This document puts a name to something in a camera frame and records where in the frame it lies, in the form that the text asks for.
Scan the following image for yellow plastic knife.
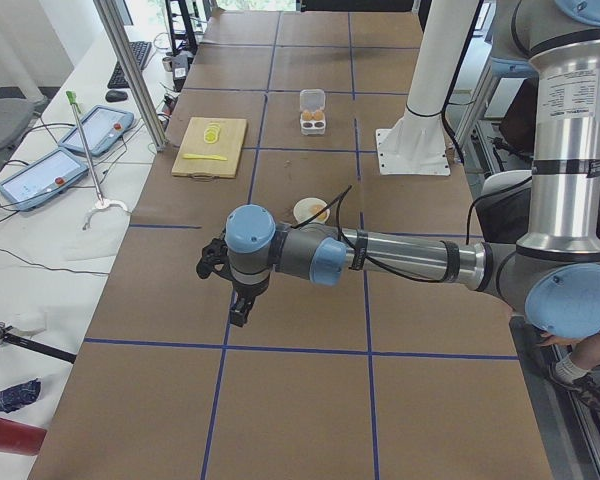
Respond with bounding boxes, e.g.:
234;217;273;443
182;153;228;161

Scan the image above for white bowl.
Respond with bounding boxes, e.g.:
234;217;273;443
293;197;330;224

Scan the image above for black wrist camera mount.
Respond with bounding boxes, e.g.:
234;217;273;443
196;238;233;281

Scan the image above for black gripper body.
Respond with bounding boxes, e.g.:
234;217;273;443
233;279;269;306

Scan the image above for folded dark umbrella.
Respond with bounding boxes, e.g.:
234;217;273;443
0;379;41;413

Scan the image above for black tripod rod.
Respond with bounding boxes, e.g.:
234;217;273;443
0;322;77;364

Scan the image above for teach pendant tablet near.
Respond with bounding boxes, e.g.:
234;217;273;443
0;147;88;211

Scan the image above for black keyboard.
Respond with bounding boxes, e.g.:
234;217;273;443
106;40;153;89

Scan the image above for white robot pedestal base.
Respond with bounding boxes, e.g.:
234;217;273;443
376;0;481;176

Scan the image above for teach pendant tablet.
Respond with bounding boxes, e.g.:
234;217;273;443
58;105;134;157
0;147;88;211

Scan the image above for teach pendant tablet far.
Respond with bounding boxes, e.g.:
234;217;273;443
58;105;134;157

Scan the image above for clear plastic egg box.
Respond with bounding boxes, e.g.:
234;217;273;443
299;89;326;136

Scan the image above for black computer mouse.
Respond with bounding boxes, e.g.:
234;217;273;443
105;89;128;103

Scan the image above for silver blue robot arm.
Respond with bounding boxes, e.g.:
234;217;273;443
221;1;600;338

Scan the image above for red cylinder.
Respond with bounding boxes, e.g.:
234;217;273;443
0;418;47;456

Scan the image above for black power adapter box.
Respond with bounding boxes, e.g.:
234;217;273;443
171;51;194;92

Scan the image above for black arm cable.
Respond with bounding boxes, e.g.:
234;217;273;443
288;184;534;284

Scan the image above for bamboo cutting board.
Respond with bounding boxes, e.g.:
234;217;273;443
171;117;247;179

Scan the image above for grabber stick green handle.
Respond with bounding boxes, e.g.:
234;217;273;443
66;90;131;231

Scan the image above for grey office chair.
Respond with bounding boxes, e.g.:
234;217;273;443
0;96;49;152

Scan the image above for aluminium frame post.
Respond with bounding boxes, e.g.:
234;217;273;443
93;0;168;152

